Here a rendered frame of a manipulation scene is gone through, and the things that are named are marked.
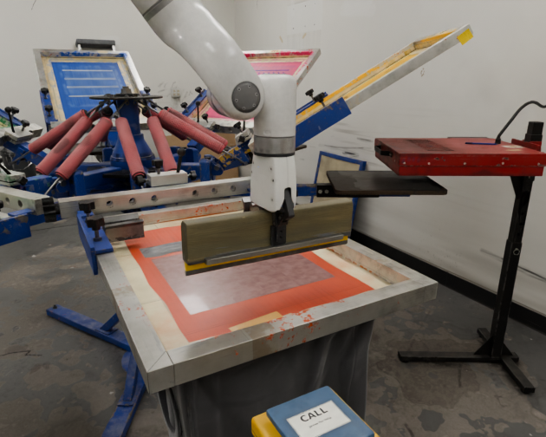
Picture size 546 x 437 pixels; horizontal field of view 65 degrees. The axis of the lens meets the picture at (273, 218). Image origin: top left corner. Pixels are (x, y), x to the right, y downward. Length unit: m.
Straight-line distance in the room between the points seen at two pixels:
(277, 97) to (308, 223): 0.25
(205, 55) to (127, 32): 4.73
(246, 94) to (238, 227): 0.24
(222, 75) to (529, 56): 2.30
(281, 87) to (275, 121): 0.06
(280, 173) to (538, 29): 2.22
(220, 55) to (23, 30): 4.66
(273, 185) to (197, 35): 0.27
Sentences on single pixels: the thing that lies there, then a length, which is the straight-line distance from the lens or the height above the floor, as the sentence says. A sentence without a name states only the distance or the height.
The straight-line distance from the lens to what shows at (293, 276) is 0.99.
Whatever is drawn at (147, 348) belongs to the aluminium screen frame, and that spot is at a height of 0.99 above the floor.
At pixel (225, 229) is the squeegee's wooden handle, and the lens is 0.77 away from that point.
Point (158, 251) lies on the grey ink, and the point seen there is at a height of 0.96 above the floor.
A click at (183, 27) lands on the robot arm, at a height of 1.45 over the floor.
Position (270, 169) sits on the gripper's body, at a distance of 0.76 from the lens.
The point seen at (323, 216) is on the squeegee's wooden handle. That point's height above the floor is 1.12.
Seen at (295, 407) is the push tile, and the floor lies 0.97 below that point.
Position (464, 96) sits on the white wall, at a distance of 3.02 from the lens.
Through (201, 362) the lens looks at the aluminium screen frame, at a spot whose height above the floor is 0.98.
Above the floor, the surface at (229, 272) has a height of 0.96.
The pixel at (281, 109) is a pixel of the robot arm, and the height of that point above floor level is 1.33.
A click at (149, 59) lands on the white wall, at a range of 5.42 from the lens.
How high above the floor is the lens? 1.38
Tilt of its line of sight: 18 degrees down
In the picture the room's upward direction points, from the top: straight up
